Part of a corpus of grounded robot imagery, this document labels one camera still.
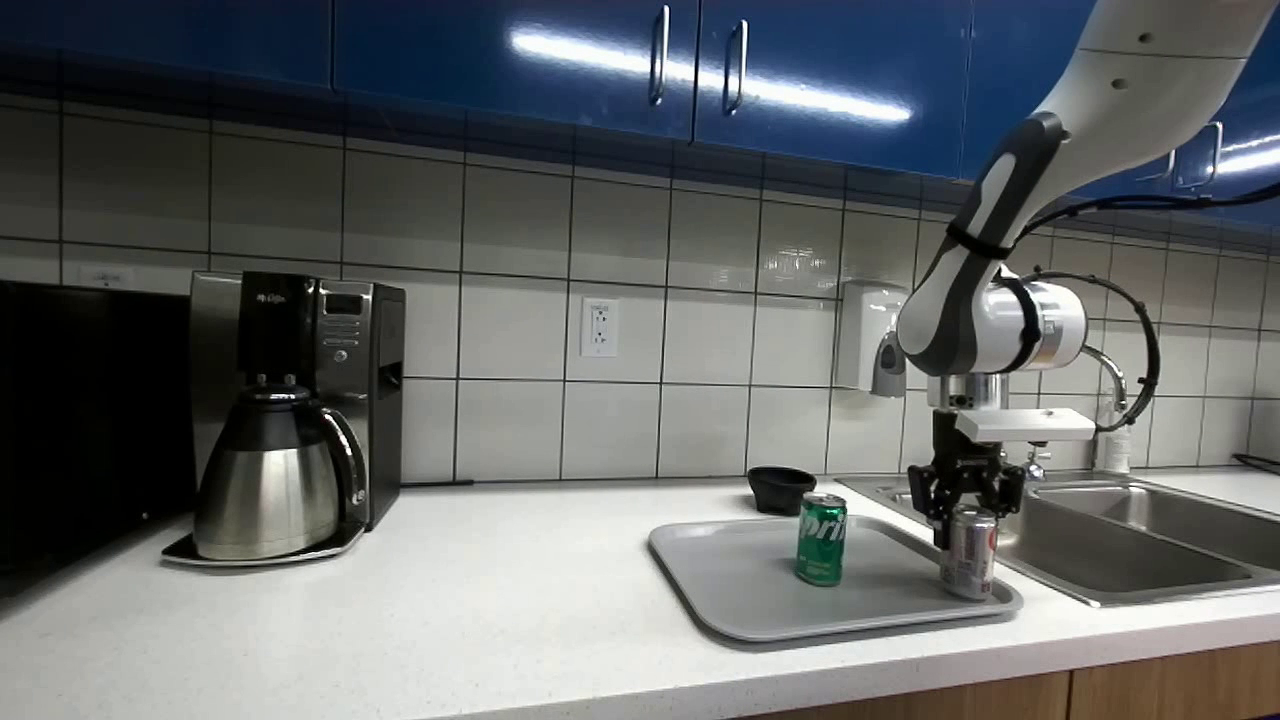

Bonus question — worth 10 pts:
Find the silver coke can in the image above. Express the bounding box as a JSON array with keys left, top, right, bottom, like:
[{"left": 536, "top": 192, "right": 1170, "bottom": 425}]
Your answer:
[{"left": 937, "top": 509, "right": 1005, "bottom": 603}]

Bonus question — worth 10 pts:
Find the stainless steel sink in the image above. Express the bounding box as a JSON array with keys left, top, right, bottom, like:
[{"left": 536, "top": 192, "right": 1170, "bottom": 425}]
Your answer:
[{"left": 851, "top": 471, "right": 1280, "bottom": 611}]

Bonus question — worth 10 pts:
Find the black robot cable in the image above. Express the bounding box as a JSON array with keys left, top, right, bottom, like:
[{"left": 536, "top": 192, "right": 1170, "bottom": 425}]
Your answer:
[{"left": 1016, "top": 179, "right": 1280, "bottom": 438}]

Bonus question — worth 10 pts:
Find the green sprite can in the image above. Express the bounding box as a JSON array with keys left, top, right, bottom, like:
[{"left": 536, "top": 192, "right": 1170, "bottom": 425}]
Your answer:
[{"left": 791, "top": 487, "right": 851, "bottom": 592}]

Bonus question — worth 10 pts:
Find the black steel coffee maker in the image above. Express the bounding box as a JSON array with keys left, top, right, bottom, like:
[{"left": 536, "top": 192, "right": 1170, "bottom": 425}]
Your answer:
[{"left": 161, "top": 270, "right": 407, "bottom": 574}]

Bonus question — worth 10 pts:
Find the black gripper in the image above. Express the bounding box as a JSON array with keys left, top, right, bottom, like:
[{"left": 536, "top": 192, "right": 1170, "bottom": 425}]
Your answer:
[{"left": 906, "top": 409, "right": 1033, "bottom": 551}]

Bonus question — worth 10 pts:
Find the small black bowl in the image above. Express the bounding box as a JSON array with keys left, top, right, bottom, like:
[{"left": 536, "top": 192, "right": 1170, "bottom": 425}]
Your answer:
[{"left": 742, "top": 464, "right": 819, "bottom": 519}]

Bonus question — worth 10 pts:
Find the wooden base cabinet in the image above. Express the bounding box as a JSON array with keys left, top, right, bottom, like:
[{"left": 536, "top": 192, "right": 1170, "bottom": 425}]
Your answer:
[{"left": 742, "top": 636, "right": 1280, "bottom": 720}]

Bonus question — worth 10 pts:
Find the chrome sink faucet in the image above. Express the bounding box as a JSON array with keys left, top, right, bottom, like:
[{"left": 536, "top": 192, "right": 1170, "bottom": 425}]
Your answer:
[{"left": 1000, "top": 340, "right": 1135, "bottom": 487}]

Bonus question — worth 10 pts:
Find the steel coffee carafe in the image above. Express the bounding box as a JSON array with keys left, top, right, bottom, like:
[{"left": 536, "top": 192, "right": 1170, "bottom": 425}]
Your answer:
[{"left": 193, "top": 389, "right": 369, "bottom": 560}]

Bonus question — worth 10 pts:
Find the white wall soap dispenser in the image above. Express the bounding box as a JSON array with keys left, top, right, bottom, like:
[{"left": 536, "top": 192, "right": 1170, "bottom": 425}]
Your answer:
[{"left": 835, "top": 282, "right": 911, "bottom": 401}]

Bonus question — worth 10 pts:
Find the clear soap bottle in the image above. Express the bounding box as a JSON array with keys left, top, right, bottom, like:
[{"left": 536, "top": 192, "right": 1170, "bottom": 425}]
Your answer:
[{"left": 1093, "top": 421, "right": 1135, "bottom": 480}]

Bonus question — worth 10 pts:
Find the black microwave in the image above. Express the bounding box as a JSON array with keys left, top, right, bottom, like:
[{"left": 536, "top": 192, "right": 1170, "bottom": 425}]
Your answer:
[{"left": 0, "top": 276, "right": 201, "bottom": 592}]

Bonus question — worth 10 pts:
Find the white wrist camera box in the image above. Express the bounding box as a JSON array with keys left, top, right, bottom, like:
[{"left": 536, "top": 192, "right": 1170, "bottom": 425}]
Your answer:
[{"left": 951, "top": 404, "right": 1095, "bottom": 448}]

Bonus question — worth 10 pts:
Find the silver cabinet handle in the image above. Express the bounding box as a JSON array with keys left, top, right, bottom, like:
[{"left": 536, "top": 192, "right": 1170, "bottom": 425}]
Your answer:
[
  {"left": 721, "top": 18, "right": 753, "bottom": 122},
  {"left": 649, "top": 0, "right": 674, "bottom": 113},
  {"left": 1198, "top": 116, "right": 1227, "bottom": 186}
]

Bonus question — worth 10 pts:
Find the blue glossy wall cabinet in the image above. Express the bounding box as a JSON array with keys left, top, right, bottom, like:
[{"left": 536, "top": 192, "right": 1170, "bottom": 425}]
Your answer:
[{"left": 0, "top": 0, "right": 1280, "bottom": 241}]

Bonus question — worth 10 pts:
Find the white wall outlet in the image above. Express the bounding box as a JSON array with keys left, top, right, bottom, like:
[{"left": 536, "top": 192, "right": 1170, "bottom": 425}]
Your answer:
[{"left": 581, "top": 294, "right": 624, "bottom": 359}]

